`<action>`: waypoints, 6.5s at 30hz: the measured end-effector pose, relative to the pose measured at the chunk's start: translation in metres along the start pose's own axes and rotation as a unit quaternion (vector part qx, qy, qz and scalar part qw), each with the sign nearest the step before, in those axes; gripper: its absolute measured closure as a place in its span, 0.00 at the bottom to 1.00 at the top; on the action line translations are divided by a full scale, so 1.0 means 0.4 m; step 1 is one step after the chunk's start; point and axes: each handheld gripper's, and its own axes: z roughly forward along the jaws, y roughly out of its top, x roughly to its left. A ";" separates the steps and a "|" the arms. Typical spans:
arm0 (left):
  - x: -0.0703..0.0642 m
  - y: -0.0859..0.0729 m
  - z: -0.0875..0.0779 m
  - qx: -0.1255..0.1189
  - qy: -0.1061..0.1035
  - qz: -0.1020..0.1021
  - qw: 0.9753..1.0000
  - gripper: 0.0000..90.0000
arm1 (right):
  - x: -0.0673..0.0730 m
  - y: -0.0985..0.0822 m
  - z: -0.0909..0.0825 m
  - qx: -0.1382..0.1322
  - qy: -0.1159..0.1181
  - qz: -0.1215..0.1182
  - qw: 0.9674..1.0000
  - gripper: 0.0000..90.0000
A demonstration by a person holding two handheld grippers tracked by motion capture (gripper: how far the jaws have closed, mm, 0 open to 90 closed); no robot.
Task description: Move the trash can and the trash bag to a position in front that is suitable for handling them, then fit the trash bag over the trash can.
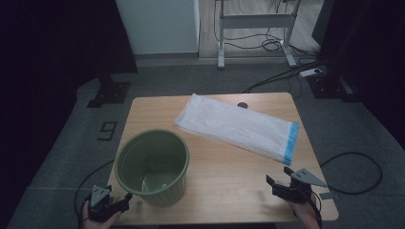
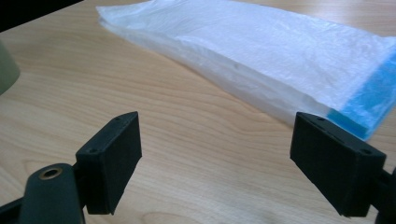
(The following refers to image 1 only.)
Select tangle of black cables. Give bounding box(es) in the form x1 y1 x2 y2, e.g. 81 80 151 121
212 0 320 60

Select white metal desk frame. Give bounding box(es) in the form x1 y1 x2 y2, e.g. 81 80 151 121
214 0 302 70

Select white cabinet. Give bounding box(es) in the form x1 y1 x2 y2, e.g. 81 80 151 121
115 0 201 55

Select black looped floor cable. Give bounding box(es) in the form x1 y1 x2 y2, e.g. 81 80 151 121
319 151 383 196

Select black curved floor cable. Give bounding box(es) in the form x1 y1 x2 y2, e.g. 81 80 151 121
74 159 115 220

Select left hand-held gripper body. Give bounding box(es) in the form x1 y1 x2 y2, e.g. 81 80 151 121
85 185 123 222

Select black stand base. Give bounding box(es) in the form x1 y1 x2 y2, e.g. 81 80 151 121
86 73 132 109
307 73 360 103

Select person's right hand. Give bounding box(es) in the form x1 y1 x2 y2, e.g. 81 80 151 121
288 198 323 229

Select white trash bag blue band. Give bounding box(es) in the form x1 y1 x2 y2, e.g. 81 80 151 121
174 93 300 167

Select black power strip cables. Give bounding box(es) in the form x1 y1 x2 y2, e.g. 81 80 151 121
242 59 327 99

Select green plastic trash bin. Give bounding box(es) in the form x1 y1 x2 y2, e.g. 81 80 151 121
114 128 191 208

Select grey tape strip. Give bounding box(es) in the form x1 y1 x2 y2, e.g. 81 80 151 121
319 191 338 201

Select person's left hand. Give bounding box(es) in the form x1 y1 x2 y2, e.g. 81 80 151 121
81 209 124 229

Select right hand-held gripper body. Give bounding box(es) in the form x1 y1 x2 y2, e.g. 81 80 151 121
276 167 328 204

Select dark curtain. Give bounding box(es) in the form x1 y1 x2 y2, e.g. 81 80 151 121
310 0 405 151
0 0 139 179

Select white power strip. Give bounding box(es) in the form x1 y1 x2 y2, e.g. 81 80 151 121
299 67 325 78

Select right hand-held gripper cable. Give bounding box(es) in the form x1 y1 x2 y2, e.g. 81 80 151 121
309 190 323 229

